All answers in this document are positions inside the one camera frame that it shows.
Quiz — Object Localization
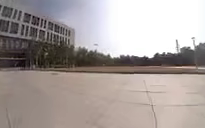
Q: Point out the lamp pole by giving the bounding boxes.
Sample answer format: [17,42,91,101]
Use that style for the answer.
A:
[190,36,199,70]
[93,42,100,54]

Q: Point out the row of trees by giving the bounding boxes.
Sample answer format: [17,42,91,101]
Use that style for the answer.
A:
[23,41,205,69]

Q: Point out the grey paved plaza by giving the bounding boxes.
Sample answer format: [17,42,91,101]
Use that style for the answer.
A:
[0,69,205,128]

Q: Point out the lattice mast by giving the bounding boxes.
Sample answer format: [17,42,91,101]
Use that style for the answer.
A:
[175,39,180,54]

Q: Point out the white building with window rows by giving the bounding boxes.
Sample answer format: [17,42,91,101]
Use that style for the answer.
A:
[0,0,76,70]

